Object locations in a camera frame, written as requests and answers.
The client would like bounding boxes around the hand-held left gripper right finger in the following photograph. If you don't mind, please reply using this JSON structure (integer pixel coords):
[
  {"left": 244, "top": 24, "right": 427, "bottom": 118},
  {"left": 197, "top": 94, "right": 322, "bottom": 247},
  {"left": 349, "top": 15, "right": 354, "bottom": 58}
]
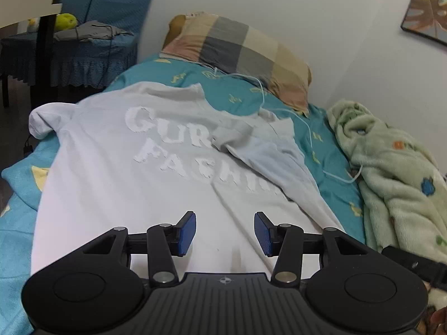
[{"left": 254, "top": 211, "right": 367, "bottom": 288}]

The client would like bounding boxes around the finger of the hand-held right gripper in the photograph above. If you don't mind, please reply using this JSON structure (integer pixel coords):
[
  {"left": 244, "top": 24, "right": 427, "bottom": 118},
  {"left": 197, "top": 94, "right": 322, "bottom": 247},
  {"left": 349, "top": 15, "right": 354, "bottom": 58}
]
[{"left": 382, "top": 246, "right": 447, "bottom": 288}]

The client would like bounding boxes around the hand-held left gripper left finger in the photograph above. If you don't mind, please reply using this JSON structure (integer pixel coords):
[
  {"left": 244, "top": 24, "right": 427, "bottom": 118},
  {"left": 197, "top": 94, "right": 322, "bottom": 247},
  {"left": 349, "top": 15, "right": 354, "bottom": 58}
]
[{"left": 82, "top": 211, "right": 198, "bottom": 287}]

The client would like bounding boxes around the white t-shirt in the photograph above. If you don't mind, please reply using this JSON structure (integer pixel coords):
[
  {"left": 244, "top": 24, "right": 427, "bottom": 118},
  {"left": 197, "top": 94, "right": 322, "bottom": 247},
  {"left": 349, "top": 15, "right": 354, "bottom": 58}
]
[{"left": 28, "top": 82, "right": 346, "bottom": 276}]

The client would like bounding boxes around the green fleece printed blanket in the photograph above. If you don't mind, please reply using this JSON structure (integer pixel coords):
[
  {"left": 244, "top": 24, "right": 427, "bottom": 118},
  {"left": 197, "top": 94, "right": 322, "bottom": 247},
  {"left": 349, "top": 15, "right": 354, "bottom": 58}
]
[{"left": 326, "top": 99, "right": 447, "bottom": 325}]

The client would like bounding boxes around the teal printed bed sheet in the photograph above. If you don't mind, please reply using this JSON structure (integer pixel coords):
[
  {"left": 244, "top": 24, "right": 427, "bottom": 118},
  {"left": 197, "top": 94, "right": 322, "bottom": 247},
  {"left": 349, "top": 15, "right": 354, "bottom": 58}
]
[{"left": 0, "top": 54, "right": 365, "bottom": 335}]

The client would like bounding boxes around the checked pillow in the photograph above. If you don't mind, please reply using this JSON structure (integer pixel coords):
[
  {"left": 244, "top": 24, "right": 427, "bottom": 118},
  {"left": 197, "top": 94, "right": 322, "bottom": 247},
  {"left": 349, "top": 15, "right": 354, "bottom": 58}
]
[{"left": 160, "top": 12, "right": 312, "bottom": 114}]

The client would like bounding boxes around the grey cloth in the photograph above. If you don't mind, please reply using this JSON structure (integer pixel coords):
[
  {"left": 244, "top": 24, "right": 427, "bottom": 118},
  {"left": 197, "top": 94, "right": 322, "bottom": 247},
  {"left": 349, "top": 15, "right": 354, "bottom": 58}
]
[{"left": 53, "top": 21, "right": 135, "bottom": 42}]

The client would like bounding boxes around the blue covered armchair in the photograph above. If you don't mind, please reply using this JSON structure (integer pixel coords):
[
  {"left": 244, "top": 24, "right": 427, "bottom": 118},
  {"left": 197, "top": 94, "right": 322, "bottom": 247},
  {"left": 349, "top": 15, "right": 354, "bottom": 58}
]
[{"left": 0, "top": 0, "right": 165, "bottom": 89}]

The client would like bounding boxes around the yellow-green plush toy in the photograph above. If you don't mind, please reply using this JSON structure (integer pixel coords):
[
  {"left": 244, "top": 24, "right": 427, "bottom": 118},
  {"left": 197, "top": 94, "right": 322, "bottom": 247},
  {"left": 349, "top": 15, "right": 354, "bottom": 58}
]
[{"left": 54, "top": 13, "right": 78, "bottom": 31}]

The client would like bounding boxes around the black and white chair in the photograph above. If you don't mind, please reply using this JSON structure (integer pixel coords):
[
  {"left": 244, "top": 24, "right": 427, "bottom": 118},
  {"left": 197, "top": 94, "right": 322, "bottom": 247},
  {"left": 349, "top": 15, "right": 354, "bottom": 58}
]
[{"left": 0, "top": 0, "right": 67, "bottom": 109}]

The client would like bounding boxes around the white charging cable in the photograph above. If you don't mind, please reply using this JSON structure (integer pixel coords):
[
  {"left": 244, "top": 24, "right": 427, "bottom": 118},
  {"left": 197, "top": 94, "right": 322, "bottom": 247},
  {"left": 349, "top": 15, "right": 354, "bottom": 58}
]
[{"left": 189, "top": 54, "right": 364, "bottom": 184}]

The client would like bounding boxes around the framed leaf wall picture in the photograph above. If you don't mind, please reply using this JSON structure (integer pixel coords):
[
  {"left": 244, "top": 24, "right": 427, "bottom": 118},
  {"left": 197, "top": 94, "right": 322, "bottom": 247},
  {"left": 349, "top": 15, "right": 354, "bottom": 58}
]
[{"left": 400, "top": 0, "right": 447, "bottom": 46}]

